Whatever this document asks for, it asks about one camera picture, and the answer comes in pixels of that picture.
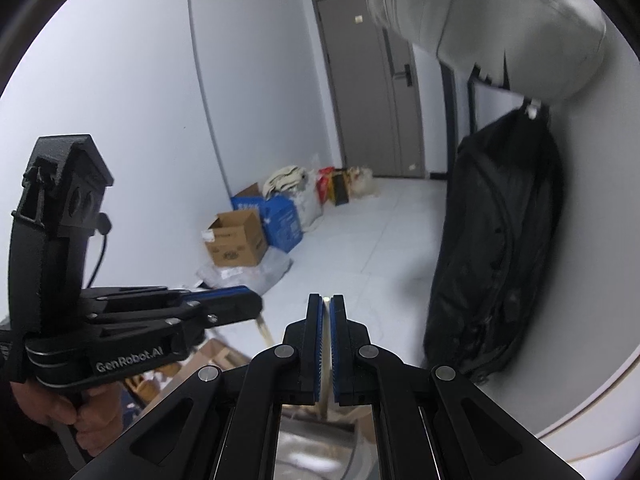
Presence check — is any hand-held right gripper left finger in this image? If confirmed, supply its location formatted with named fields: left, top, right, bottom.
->
left=70, top=292, right=324, bottom=480

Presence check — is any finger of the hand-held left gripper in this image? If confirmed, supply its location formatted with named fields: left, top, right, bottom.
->
left=84, top=285, right=252, bottom=312
left=87, top=293, right=264, bottom=333

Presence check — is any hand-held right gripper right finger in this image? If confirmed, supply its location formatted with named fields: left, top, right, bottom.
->
left=330, top=294, right=586, bottom=480

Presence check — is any wooden chopstick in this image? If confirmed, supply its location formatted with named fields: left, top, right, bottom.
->
left=256, top=314, right=275, bottom=347

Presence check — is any white cylindrical utensil holder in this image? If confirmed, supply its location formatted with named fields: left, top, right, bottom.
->
left=277, top=402, right=379, bottom=480

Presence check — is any person's left hand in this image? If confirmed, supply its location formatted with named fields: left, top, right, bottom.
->
left=10, top=380, right=124, bottom=458

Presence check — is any clear plastic bag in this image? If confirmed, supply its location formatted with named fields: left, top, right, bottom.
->
left=196, top=247, right=292, bottom=293

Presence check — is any brown cardboard box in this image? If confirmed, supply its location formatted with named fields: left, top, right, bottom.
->
left=202, top=209, right=268, bottom=267

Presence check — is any blue cardboard box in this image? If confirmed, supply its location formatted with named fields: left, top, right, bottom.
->
left=231, top=182, right=304, bottom=253

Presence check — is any white plastic sack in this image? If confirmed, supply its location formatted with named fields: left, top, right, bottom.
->
left=295, top=175, right=326, bottom=231

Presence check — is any cream cloth bag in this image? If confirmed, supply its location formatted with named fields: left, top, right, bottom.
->
left=262, top=165, right=311, bottom=196

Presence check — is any red bag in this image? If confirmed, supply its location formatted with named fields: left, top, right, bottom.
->
left=316, top=166, right=336, bottom=205

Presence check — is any black garment bag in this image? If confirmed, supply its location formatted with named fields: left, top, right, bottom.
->
left=422, top=105, right=563, bottom=386

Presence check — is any grey entrance door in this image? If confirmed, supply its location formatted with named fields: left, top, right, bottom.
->
left=312, top=0, right=426, bottom=178

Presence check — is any white canvas bag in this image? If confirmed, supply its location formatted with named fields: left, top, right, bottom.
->
left=357, top=0, right=608, bottom=106

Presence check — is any black cable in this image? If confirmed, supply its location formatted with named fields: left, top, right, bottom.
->
left=89, top=232, right=109, bottom=289

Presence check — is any black door frame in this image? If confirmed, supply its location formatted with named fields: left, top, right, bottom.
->
left=439, top=60, right=476, bottom=177

